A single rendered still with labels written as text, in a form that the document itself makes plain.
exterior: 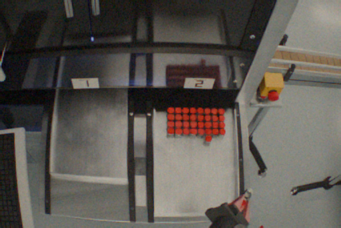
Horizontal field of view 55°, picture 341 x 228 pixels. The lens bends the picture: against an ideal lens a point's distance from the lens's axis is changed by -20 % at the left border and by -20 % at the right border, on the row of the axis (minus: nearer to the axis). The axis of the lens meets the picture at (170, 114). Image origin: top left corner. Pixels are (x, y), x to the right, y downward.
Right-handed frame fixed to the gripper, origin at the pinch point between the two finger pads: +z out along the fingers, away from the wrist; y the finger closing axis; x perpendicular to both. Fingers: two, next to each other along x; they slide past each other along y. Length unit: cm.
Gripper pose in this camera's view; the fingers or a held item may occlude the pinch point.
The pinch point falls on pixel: (243, 200)
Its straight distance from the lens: 89.5
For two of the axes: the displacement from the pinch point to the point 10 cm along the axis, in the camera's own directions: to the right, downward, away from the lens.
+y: -5.9, -8.0, -0.5
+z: 5.3, -4.4, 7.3
